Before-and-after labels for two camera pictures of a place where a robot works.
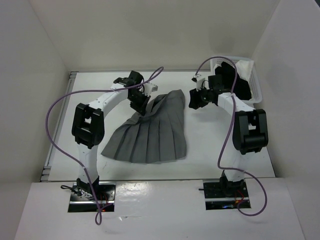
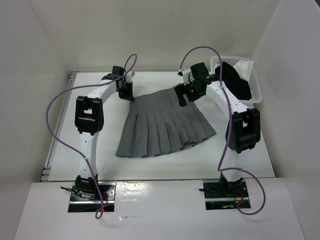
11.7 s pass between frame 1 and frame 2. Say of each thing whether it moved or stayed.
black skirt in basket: stayed
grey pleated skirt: moved
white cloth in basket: stayed
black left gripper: moved
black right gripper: moved
